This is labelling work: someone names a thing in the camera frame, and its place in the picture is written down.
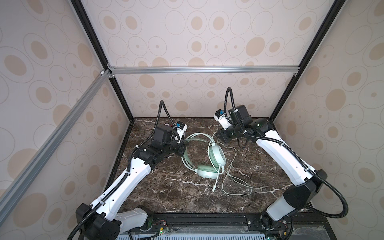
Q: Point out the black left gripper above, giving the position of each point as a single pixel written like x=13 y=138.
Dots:
x=182 y=148

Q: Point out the black vertical frame post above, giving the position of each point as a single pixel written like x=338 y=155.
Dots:
x=96 y=44
x=313 y=47

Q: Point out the silver aluminium rail left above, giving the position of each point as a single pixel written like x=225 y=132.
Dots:
x=34 y=167

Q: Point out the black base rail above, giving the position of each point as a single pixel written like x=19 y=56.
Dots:
x=229 y=226

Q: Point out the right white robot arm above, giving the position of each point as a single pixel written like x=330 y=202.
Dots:
x=306 y=180

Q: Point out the black vertical frame post left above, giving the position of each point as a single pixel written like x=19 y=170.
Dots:
x=96 y=44

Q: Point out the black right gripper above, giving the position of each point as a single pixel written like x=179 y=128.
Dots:
x=222 y=135

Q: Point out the silver aluminium rail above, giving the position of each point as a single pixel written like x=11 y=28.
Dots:
x=34 y=167
x=204 y=70

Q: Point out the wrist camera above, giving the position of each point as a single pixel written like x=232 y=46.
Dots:
x=181 y=128
x=221 y=117

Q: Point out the silver aluminium rail back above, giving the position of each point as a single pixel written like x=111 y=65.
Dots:
x=204 y=70

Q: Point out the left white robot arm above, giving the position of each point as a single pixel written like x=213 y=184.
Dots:
x=126 y=189

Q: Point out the black vertical frame post right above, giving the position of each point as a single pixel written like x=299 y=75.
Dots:
x=313 y=47

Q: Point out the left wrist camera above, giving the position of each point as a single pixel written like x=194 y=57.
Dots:
x=181 y=128

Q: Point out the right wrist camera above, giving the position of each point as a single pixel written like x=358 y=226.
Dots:
x=221 y=117

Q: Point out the mint green headphones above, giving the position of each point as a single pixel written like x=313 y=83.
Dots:
x=215 y=154

